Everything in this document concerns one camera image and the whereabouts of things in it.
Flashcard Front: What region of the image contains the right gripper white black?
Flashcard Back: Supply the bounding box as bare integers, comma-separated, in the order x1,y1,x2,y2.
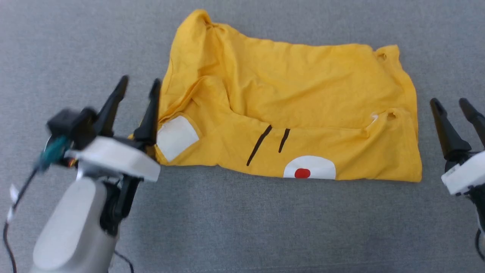
430,97,485,197

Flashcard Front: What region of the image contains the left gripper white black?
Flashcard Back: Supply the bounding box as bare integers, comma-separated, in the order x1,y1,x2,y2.
64,75,163,183

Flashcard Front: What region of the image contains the yellow printed T-shirt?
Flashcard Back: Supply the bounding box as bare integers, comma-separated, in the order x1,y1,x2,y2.
129,9,423,183

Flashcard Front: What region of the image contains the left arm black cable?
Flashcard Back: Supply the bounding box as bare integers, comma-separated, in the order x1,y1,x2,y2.
3,136,135,273

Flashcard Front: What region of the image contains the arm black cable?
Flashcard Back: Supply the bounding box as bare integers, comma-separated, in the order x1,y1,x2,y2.
3,136,135,273
475,227,485,263

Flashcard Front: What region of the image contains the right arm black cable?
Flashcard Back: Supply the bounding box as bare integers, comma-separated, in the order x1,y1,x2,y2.
475,227,485,263

